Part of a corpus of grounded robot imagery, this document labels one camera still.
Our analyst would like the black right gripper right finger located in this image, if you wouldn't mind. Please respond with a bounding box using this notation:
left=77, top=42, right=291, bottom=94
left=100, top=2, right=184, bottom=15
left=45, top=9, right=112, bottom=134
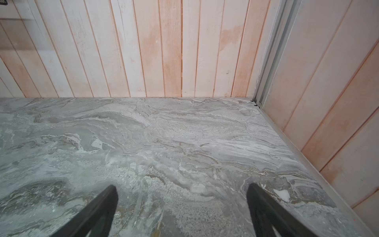
left=246, top=183, right=316, bottom=237

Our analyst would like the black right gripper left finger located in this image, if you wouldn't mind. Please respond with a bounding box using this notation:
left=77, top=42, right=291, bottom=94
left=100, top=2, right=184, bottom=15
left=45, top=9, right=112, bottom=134
left=52, top=185, right=118, bottom=237

